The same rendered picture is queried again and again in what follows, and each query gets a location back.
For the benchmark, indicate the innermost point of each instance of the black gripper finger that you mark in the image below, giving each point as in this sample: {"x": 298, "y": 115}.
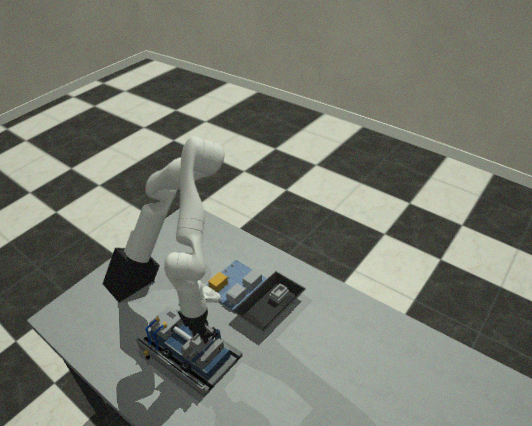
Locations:
{"x": 193, "y": 331}
{"x": 207, "y": 332}

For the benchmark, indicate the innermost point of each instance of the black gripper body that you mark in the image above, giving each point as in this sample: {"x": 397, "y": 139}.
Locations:
{"x": 201, "y": 320}

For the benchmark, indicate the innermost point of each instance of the yellow block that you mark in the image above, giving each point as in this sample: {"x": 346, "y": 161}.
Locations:
{"x": 218, "y": 282}

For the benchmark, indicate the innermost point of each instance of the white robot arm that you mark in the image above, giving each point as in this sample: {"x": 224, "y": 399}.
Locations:
{"x": 184, "y": 270}

